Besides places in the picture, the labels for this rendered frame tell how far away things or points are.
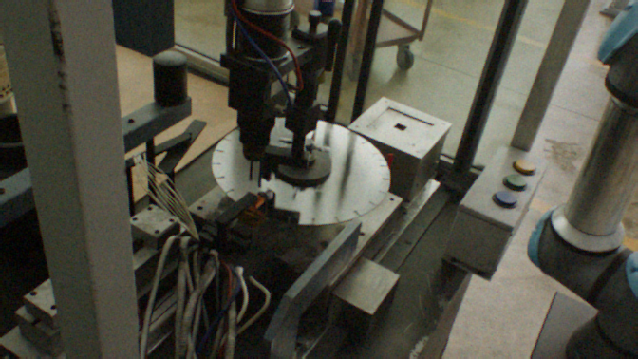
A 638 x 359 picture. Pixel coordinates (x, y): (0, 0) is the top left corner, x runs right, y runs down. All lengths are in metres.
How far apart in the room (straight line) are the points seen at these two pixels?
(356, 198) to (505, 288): 1.42
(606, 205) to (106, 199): 0.84
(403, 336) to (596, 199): 0.40
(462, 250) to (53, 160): 1.03
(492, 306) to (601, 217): 1.32
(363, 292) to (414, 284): 0.17
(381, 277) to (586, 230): 0.35
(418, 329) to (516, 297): 1.28
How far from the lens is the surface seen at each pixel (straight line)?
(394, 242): 1.31
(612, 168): 1.01
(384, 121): 1.42
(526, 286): 2.48
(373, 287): 1.12
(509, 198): 1.27
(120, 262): 0.39
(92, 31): 0.31
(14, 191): 0.94
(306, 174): 1.10
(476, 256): 1.28
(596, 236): 1.10
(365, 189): 1.11
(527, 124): 1.43
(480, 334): 2.24
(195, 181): 1.41
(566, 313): 1.32
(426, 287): 1.25
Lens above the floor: 1.62
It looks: 37 degrees down
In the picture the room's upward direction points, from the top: 9 degrees clockwise
